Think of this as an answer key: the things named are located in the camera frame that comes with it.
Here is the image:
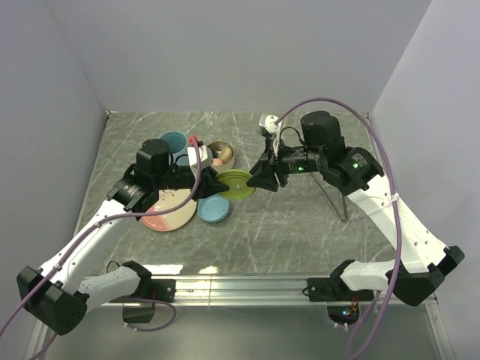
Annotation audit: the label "cream toy steamed bun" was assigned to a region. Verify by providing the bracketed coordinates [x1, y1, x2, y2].
[218, 147, 233, 164]

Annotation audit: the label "aluminium mounting rail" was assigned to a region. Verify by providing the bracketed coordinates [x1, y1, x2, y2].
[40, 272, 439, 308]

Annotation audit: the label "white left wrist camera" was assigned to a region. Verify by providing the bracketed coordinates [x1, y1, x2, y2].
[187, 135, 213, 169]

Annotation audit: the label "tall blue lunch container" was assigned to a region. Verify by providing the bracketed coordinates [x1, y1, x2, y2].
[160, 130, 189, 167]

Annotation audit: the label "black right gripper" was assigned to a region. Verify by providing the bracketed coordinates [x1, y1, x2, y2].
[247, 135, 326, 191]

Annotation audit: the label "pink toy egg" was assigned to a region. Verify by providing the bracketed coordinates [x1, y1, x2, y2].
[212, 158, 224, 166]

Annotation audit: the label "beige steel bowl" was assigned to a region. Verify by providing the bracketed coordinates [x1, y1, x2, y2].
[208, 140, 235, 173]

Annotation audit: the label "green round lid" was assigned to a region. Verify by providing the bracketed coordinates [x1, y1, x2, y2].
[215, 169, 256, 200]

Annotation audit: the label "steel food tongs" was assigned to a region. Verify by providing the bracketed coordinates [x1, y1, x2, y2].
[310, 173, 348, 223]

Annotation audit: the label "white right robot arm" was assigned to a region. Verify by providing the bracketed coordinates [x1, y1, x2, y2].
[247, 111, 465, 306]

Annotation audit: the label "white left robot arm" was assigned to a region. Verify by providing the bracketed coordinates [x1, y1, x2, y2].
[16, 136, 228, 335]

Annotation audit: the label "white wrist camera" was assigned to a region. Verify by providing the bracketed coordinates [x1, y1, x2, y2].
[256, 114, 282, 145]
[187, 135, 213, 169]

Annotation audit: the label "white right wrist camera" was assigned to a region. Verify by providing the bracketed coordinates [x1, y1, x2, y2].
[256, 114, 282, 145]

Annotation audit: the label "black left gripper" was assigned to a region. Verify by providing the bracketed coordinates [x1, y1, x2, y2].
[154, 165, 230, 202]

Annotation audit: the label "pink and cream plate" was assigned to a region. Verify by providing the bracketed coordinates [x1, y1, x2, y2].
[140, 189, 197, 232]

